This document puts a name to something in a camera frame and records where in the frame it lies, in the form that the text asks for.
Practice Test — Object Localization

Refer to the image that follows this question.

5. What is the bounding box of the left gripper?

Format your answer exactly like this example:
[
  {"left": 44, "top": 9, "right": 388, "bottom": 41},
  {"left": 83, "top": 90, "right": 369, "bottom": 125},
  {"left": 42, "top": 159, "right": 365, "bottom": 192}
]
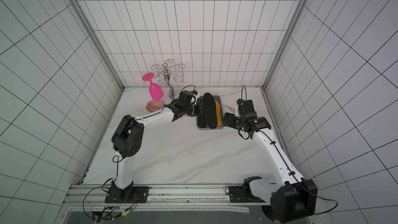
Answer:
[{"left": 184, "top": 102, "right": 208, "bottom": 117}]

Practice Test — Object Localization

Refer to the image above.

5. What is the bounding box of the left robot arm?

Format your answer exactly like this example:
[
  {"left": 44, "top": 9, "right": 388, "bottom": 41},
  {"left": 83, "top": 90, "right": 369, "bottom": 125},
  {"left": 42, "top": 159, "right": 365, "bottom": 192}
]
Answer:
[{"left": 112, "top": 90, "right": 205, "bottom": 191}]

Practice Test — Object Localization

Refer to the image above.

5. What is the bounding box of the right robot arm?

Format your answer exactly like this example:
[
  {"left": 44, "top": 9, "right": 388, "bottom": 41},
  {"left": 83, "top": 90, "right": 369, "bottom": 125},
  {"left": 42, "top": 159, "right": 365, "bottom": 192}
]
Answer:
[{"left": 222, "top": 113, "right": 318, "bottom": 224}]

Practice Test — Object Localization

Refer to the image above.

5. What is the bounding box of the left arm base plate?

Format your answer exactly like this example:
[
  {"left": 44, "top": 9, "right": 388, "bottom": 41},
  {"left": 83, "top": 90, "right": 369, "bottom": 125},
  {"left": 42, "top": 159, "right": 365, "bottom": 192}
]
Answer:
[{"left": 105, "top": 186, "right": 149, "bottom": 204}]

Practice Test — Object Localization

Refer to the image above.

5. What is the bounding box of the pink plastic goblet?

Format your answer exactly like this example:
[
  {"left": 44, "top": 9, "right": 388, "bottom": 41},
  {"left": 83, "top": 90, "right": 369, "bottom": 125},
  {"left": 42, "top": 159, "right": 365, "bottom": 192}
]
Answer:
[{"left": 142, "top": 73, "right": 164, "bottom": 100}]

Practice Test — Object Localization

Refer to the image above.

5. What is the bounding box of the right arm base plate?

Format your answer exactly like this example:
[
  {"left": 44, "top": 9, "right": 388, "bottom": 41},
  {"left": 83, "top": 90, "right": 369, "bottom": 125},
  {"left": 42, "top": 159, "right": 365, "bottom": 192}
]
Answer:
[{"left": 226, "top": 186, "right": 265, "bottom": 203}]

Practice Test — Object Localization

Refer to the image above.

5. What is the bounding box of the yellow insole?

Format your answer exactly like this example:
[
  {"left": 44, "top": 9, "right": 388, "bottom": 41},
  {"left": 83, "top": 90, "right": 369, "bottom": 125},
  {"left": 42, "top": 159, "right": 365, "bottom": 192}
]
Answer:
[{"left": 215, "top": 100, "right": 222, "bottom": 128}]

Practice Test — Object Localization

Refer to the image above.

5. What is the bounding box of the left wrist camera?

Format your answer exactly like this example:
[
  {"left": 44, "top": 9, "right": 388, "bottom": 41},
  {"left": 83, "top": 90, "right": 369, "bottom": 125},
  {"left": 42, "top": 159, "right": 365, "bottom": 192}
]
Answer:
[{"left": 182, "top": 90, "right": 200, "bottom": 103}]

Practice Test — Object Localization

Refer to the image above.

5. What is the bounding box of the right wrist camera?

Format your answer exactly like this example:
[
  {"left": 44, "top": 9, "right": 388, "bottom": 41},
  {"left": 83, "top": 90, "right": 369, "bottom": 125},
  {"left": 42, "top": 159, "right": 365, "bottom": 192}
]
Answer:
[{"left": 237, "top": 99, "right": 257, "bottom": 119}]

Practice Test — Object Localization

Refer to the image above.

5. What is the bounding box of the black insole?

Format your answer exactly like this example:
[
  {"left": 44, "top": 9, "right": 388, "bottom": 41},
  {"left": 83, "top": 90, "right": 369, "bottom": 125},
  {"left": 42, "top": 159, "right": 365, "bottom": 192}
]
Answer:
[
  {"left": 197, "top": 96, "right": 208, "bottom": 129},
  {"left": 203, "top": 93, "right": 218, "bottom": 129}
]

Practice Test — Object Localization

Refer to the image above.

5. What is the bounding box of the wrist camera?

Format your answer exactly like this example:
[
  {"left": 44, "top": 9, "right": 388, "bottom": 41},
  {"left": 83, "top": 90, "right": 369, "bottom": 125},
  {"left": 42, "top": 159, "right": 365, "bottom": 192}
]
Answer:
[
  {"left": 182, "top": 90, "right": 200, "bottom": 103},
  {"left": 237, "top": 99, "right": 257, "bottom": 119}
]

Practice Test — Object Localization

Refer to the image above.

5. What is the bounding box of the blue grey storage box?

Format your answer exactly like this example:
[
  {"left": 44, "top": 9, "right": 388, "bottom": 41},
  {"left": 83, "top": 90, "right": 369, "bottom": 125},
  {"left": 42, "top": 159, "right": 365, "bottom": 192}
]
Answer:
[{"left": 197, "top": 95, "right": 224, "bottom": 130}]

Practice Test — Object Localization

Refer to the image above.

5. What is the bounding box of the chrome glass holder stand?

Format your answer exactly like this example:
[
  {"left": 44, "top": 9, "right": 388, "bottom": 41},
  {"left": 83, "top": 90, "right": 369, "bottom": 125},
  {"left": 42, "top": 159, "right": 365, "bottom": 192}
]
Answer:
[{"left": 151, "top": 59, "right": 186, "bottom": 100}]

